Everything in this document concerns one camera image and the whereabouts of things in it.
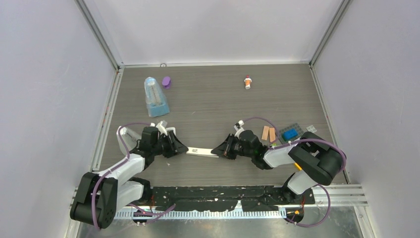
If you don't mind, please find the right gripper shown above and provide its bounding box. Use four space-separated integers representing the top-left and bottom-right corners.
212 133 254 160

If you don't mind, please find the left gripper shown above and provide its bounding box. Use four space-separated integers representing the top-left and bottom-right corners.
152 131 188 158

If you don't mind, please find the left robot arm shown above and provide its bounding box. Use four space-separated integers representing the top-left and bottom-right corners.
69 124 188 229

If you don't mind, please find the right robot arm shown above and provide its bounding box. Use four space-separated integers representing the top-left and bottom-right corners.
211 130 346 204

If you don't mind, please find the left wooden block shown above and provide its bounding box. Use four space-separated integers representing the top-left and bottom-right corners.
261 126 270 140

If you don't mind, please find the wooden block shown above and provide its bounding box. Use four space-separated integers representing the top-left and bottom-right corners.
269 127 276 142
261 126 270 140

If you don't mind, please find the blue metronome in plastic wrap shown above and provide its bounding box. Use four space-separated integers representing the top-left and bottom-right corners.
144 77 170 118

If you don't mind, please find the right wooden block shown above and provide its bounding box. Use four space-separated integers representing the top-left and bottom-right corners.
269 127 276 142

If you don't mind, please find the blue lego brick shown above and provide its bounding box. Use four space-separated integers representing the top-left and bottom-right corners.
282 128 299 141

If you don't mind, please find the purple plastic cap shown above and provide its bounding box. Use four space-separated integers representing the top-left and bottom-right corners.
161 76 171 89

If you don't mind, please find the small toy figurine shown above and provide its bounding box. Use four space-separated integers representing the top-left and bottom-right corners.
244 75 252 90

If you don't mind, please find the yellow triangular tool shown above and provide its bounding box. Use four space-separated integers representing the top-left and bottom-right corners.
294 163 302 171

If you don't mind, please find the grey lego baseplate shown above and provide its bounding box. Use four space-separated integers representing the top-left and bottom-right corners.
278 123 306 144

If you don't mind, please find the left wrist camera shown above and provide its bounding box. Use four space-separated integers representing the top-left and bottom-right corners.
150 120 176 135

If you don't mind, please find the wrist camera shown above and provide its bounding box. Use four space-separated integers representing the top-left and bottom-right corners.
150 120 176 135
234 120 245 138

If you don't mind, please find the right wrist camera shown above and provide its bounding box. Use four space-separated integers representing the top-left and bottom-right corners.
234 120 245 138

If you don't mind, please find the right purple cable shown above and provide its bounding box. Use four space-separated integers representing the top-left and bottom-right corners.
242 117 347 228

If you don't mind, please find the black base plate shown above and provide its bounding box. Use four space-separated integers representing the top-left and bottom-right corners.
133 185 315 212

